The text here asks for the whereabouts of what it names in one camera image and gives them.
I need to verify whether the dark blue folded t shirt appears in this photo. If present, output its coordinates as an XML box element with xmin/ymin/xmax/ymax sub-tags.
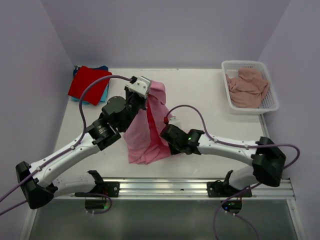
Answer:
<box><xmin>72</xmin><ymin>65</ymin><xmax>82</xmax><ymax>78</ymax></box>

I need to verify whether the red folded t shirt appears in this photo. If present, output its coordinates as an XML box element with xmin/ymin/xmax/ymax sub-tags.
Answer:
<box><xmin>67</xmin><ymin>65</ymin><xmax>113</xmax><ymax>106</ymax></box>

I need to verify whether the teal folded t shirt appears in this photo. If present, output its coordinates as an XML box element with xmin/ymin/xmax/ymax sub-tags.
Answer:
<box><xmin>71</xmin><ymin>65</ymin><xmax>111</xmax><ymax>106</ymax></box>

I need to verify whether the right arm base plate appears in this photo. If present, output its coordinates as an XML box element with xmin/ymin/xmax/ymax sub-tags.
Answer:
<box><xmin>206</xmin><ymin>180</ymin><xmax>240</xmax><ymax>198</ymax></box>

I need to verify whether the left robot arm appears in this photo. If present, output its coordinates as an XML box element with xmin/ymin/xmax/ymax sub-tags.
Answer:
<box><xmin>15</xmin><ymin>80</ymin><xmax>151</xmax><ymax>209</ymax></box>

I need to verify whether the pink t shirt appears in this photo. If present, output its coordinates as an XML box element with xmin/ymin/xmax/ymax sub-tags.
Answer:
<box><xmin>123</xmin><ymin>81</ymin><xmax>172</xmax><ymax>165</ymax></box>

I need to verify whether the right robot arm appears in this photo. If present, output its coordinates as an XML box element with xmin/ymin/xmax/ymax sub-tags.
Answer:
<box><xmin>160</xmin><ymin>124</ymin><xmax>286</xmax><ymax>197</ymax></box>

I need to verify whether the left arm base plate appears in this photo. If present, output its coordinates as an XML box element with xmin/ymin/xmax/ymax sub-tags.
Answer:
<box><xmin>101</xmin><ymin>181</ymin><xmax>120</xmax><ymax>198</ymax></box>

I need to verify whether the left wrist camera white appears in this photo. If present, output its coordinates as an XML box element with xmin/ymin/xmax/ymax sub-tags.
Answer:
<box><xmin>128</xmin><ymin>76</ymin><xmax>152</xmax><ymax>99</ymax></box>

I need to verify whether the aluminium mounting rail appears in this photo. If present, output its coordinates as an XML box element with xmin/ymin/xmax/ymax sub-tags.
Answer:
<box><xmin>57</xmin><ymin>176</ymin><xmax>296</xmax><ymax>201</ymax></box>

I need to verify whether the white plastic basket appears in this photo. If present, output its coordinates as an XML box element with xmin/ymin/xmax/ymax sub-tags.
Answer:
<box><xmin>221</xmin><ymin>60</ymin><xmax>279</xmax><ymax>115</ymax></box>

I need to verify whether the beige t shirt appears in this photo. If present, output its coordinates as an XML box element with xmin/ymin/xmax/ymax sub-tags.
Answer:
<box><xmin>225</xmin><ymin>67</ymin><xmax>271</xmax><ymax>109</ymax></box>

